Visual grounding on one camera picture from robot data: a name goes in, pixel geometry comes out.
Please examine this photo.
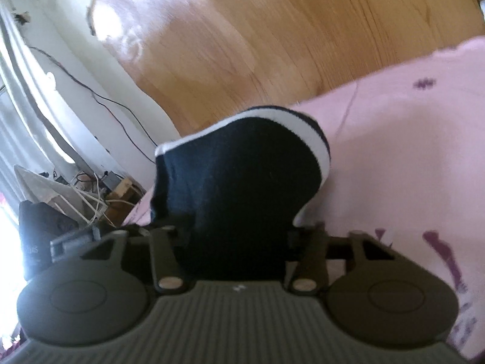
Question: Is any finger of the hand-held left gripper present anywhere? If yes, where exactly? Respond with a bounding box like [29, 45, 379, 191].
[49, 227, 104, 263]

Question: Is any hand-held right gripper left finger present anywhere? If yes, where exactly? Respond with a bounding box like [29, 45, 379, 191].
[81, 224, 186, 293]

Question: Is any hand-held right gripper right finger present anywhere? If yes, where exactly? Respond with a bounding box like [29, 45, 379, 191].
[290, 223, 403, 293]

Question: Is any navy garment with white trim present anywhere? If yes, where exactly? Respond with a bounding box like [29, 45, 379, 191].
[149, 105, 332, 279]

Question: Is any small wooden block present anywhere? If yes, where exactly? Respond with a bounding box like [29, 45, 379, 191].
[106, 180, 136, 202]

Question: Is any pink printed bed sheet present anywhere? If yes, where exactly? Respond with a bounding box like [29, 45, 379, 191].
[125, 36, 485, 364]

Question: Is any white curtain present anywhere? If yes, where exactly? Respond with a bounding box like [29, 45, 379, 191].
[0, 4, 81, 167]

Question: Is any wooden headboard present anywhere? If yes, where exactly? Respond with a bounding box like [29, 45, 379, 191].
[86, 0, 485, 137]

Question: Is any tangle of white cables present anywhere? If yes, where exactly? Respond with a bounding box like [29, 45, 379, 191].
[70, 172, 114, 226]

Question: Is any thin black wall cable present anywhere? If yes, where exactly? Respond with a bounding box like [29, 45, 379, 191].
[28, 45, 159, 164]

